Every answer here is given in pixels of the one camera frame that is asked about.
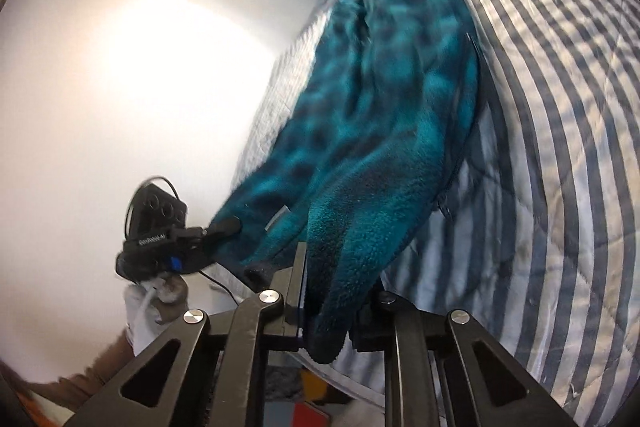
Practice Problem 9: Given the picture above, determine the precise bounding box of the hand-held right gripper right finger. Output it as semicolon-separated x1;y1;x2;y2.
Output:
349;289;582;427

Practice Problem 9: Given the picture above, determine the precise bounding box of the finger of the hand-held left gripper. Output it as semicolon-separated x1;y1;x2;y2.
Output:
199;215;244;254

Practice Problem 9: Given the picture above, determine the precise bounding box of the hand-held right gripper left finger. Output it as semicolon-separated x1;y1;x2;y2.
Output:
61;241;309;427

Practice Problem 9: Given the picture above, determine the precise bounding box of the teal plaid fleece garment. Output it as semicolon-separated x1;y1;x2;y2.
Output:
207;0;482;366

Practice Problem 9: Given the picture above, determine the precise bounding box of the person's left forearm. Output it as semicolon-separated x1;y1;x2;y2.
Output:
19;328;137;414

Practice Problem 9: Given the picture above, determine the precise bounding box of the person's left hand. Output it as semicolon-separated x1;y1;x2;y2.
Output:
122;273;190;354

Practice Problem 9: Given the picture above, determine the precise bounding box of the red yellow blue object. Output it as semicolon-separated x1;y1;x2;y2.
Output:
264;359;387;427

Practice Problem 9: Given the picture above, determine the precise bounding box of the orange cloth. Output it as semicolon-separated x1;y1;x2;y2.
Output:
14;386;67;427

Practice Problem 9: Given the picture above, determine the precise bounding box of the grey white striped quilt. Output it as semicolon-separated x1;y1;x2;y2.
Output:
232;0;640;411

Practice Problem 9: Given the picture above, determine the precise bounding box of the black cable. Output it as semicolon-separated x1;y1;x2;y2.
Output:
124;176;244;306

